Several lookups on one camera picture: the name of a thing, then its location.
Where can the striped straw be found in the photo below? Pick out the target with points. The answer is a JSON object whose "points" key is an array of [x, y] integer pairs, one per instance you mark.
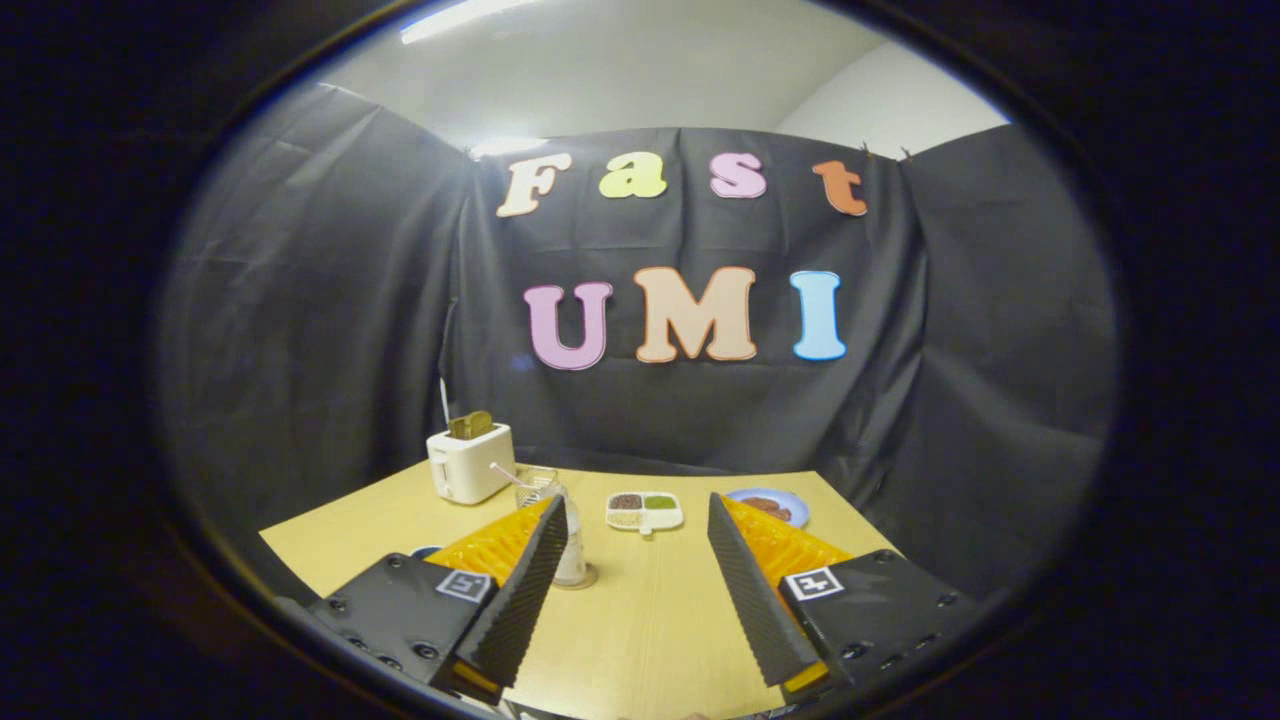
{"points": [[505, 475]]}

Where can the clear juice bottle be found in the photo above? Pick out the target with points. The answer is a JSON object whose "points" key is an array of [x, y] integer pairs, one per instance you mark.
{"points": [[574, 550]]}

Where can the white divided sauce dish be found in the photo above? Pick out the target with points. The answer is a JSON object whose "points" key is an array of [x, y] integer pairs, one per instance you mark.
{"points": [[645, 512]]}

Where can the brown sausage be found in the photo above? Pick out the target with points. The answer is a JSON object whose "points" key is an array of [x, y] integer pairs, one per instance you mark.
{"points": [[757, 502], [777, 512]]}

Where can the brown toast slice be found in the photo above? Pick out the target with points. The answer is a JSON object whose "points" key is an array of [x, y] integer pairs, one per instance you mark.
{"points": [[470, 425]]}

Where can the black backdrop cloth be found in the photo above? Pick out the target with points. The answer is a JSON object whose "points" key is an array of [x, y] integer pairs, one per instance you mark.
{"points": [[950, 400]]}

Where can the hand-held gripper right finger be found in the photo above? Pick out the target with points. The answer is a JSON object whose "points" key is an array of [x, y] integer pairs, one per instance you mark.
{"points": [[755, 600]]}

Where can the wooden table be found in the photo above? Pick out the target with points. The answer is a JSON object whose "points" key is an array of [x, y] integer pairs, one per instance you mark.
{"points": [[650, 620]]}

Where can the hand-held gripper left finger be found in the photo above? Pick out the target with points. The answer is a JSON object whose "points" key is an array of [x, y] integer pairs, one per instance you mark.
{"points": [[520, 600]]}

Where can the ceiling light panel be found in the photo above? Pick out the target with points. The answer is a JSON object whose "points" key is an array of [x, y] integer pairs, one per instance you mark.
{"points": [[460, 15]]}

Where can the round patterned coaster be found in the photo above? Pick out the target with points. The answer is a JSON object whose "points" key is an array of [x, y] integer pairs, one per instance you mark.
{"points": [[592, 577]]}

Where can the blue plate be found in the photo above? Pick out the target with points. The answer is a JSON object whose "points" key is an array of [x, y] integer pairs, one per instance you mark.
{"points": [[799, 512]]}

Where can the pale green cup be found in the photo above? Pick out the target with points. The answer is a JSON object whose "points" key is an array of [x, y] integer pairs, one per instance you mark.
{"points": [[427, 551]]}

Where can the white toaster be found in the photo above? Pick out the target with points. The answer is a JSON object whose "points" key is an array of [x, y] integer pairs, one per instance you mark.
{"points": [[470, 470]]}

